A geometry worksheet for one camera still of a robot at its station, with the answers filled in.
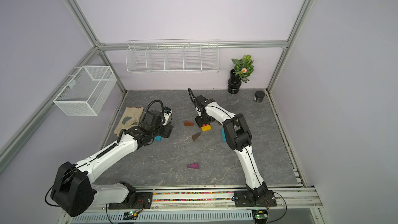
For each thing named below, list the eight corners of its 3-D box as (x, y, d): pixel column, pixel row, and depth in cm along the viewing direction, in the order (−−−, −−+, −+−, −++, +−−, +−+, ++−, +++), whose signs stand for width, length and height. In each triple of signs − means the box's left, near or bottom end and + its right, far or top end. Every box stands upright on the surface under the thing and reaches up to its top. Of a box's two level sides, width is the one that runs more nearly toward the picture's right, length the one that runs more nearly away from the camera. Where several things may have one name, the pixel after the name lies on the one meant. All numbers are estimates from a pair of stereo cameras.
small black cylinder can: (254, 102, 117) (256, 97, 113) (252, 95, 121) (254, 90, 117) (263, 102, 117) (266, 97, 113) (261, 95, 121) (263, 90, 117)
